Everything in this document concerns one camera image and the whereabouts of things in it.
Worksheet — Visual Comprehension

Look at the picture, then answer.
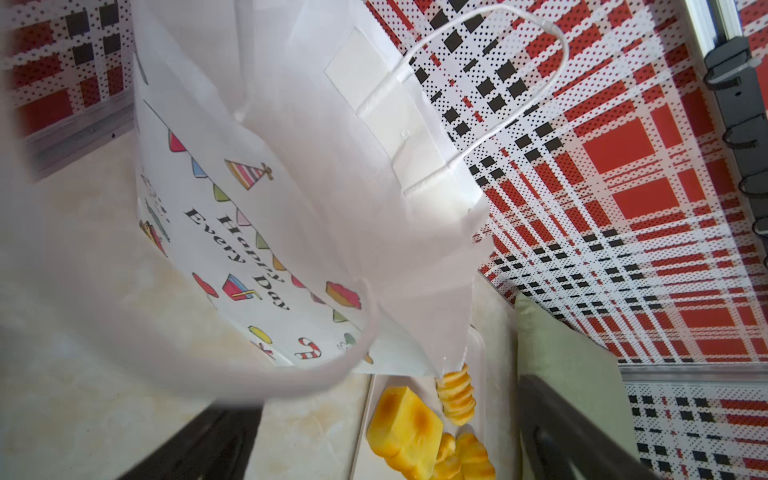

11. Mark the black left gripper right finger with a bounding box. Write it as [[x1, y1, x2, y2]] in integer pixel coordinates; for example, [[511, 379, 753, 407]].
[[517, 375, 655, 479]]

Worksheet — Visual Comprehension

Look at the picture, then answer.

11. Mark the green cushion pillow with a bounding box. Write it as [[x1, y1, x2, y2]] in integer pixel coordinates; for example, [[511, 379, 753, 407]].
[[514, 293, 639, 458]]

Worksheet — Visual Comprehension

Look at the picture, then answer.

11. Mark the long ridged yellow bread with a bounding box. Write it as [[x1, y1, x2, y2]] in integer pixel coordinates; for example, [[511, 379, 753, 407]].
[[435, 364, 477, 426]]

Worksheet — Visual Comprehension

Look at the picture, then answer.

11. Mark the white paper gift bag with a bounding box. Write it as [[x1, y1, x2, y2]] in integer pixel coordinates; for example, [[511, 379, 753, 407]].
[[0, 0, 571, 406]]

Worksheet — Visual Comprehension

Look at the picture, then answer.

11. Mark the beige plastic tray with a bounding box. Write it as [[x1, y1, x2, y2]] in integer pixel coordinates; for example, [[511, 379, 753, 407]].
[[349, 327, 486, 480]]

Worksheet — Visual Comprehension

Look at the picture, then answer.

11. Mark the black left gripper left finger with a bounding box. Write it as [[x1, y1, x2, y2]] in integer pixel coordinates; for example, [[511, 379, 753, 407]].
[[122, 404, 263, 479]]

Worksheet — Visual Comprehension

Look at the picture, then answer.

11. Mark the twisted braided yellow bread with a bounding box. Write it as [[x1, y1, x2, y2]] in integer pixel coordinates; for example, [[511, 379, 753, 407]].
[[432, 431, 497, 480]]

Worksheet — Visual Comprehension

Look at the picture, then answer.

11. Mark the yellow square toast bread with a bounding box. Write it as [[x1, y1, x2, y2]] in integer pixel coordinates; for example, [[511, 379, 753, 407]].
[[366, 386, 444, 479]]

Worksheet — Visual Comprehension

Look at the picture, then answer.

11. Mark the black wall hook rail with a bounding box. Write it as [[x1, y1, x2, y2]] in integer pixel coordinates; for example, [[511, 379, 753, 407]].
[[704, 37, 767, 247]]

